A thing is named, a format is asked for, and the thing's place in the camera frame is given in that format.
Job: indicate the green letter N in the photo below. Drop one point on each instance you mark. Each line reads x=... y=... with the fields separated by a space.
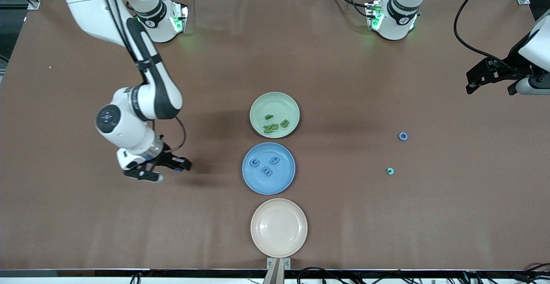
x=268 y=129

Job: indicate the teal letter c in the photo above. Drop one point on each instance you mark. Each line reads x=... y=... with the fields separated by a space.
x=392 y=172

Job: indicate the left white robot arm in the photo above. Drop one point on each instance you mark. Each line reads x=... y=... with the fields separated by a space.
x=393 y=30

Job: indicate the black table edge rail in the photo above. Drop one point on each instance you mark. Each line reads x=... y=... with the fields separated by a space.
x=86 y=273

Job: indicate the green plate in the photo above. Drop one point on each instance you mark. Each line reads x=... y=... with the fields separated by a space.
x=262 y=103

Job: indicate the blue number nine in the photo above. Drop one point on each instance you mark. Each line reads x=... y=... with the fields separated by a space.
x=274 y=159

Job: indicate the green letter B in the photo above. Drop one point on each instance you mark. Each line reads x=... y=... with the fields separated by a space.
x=284 y=123

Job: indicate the blue letter m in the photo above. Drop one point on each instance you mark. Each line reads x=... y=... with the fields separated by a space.
x=267 y=171

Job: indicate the blue letter G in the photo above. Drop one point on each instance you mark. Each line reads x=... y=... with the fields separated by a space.
x=252 y=163

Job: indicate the brown table cover sheet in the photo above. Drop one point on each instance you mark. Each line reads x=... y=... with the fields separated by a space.
x=215 y=60

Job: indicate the grey metal bracket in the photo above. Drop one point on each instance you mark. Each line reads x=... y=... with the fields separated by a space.
x=287 y=263

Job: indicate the blue letter O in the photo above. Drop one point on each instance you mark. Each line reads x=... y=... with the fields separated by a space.
x=399 y=136

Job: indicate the tan mounting pole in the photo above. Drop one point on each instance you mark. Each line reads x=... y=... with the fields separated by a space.
x=275 y=275

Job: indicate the blue plate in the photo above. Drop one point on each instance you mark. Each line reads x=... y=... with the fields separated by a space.
x=281 y=183

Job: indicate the beige plate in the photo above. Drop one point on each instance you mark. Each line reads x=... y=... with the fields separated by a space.
x=279 y=228

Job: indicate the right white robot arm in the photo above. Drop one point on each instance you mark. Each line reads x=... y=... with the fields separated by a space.
x=90 y=4

